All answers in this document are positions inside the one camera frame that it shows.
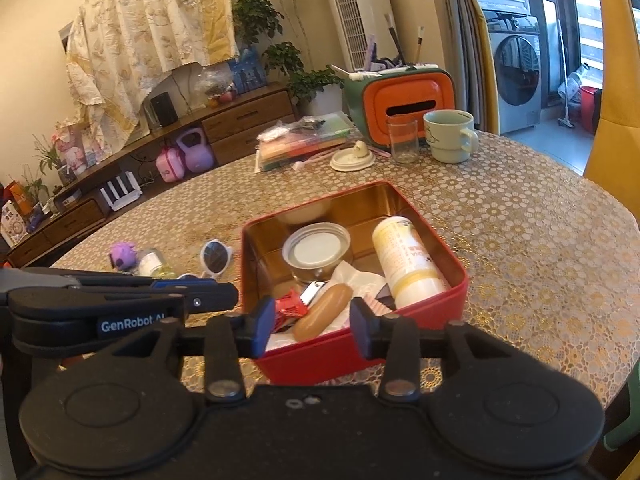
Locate large potted plant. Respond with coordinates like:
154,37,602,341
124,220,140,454
232,0,347,117

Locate blue printed box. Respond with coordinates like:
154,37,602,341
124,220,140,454
228,47,269,94

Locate clear drinking glass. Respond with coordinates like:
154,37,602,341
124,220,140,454
386,114,420,164

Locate clear bottle of yellow capsules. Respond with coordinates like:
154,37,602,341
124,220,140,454
136,247,179,279

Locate red bucket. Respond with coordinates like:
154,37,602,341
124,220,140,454
579,85,604,134

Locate yellow fabric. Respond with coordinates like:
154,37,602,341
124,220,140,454
582,0,640,213

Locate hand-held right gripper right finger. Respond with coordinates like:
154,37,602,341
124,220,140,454
348,297,502,404

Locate clear plastic bag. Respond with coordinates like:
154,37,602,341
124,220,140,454
257,117,327,144

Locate wooden tv cabinet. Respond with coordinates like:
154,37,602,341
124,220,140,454
0,82,302,269

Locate white router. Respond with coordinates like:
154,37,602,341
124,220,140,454
99,172,141,211

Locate pink gift box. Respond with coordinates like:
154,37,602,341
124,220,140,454
54,122,102,172

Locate orange and green tissue box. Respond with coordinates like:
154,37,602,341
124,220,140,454
342,66,457,149

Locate white sunglasses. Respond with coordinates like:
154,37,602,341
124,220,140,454
177,240,234,281

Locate small potted plant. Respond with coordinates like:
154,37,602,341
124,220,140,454
31,132,63,188

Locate stack of books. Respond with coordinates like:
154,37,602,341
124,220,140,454
255,112,362,174

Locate purple plush toy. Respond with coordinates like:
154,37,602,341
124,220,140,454
109,242,139,274

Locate plastic bag of fruit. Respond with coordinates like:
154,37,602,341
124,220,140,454
197,67,239,109

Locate white ceramic lid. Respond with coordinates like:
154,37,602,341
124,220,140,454
330,141,376,172

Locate pale green mug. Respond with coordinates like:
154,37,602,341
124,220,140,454
423,109,480,164

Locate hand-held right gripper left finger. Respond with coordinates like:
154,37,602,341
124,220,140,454
112,297,277,404

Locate purple kettlebell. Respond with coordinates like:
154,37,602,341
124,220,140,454
176,127,216,174

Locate brown sausage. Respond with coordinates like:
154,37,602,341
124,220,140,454
292,283,354,344

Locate beige curtain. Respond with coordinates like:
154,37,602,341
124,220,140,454
439,0,501,134

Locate white plastic bottle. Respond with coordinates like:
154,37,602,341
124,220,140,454
371,216,452,311

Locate pink kettlebell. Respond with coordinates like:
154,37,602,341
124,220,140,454
155,147,187,184

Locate red metal tin box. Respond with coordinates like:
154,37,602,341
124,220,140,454
241,180,470,387

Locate white standing air conditioner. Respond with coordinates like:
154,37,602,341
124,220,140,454
320,0,389,74

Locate red snack packet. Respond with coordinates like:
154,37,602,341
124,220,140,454
274,293,307,334

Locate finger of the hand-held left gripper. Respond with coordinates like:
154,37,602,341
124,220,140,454
65,272,221,292
150,282,239,317

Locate washing machine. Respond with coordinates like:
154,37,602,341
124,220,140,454
470,0,544,136

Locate floral cloth cover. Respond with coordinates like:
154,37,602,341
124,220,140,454
65,0,242,134

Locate pink plastic stick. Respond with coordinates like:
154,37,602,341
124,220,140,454
295,150,346,171

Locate green plastic chair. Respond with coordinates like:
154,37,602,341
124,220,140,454
602,360,640,452

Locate metal nail clipper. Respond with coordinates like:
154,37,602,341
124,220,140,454
300,280,327,307

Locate black speaker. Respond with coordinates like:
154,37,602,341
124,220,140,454
149,91,179,129

